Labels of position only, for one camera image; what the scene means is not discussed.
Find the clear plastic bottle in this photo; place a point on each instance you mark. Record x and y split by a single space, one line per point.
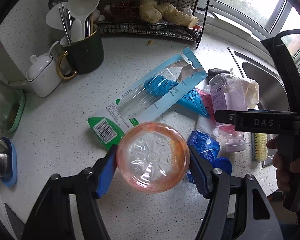
227 94

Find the ginger root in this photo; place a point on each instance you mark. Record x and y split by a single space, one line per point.
152 12

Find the blue saucer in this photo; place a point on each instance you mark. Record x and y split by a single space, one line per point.
11 180

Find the blue toothbrush blister pack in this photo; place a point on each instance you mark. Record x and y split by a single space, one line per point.
134 106

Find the glass carafe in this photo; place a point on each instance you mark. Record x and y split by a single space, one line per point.
9 105

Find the white ladle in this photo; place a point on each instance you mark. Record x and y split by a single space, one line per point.
80 10

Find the dark green utensil mug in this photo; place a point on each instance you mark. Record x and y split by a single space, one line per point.
83 56

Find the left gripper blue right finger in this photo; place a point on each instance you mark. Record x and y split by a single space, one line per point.
200 170

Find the orange plastic jar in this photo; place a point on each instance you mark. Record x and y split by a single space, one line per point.
153 157

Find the white tissue pack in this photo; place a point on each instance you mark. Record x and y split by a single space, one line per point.
207 125

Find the white spatula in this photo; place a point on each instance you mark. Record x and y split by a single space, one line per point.
53 18

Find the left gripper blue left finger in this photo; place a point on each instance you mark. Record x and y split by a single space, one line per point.
105 169

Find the cream rubber gloves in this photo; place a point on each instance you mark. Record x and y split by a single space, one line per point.
251 92

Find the person right hand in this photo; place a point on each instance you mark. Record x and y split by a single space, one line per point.
283 166

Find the pink plastic bag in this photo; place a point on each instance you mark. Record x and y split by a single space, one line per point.
204 105

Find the black wire rack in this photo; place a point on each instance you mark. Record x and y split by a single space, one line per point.
122 16

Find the green tray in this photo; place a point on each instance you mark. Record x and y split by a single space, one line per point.
22 100

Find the yellow scrub brush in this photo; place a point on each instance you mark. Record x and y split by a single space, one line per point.
260 150

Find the grey rag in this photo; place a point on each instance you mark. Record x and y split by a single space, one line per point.
213 72

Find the blue plastic bag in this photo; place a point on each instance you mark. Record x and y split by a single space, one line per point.
159 86

